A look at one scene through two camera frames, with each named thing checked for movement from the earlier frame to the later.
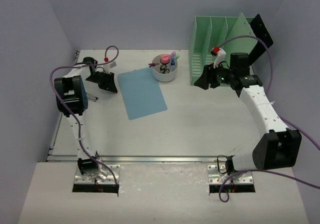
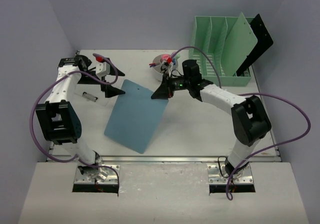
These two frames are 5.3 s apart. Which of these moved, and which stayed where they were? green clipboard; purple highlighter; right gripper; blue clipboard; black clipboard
Moved: blue clipboard; right gripper
Stayed: green clipboard; purple highlighter; black clipboard
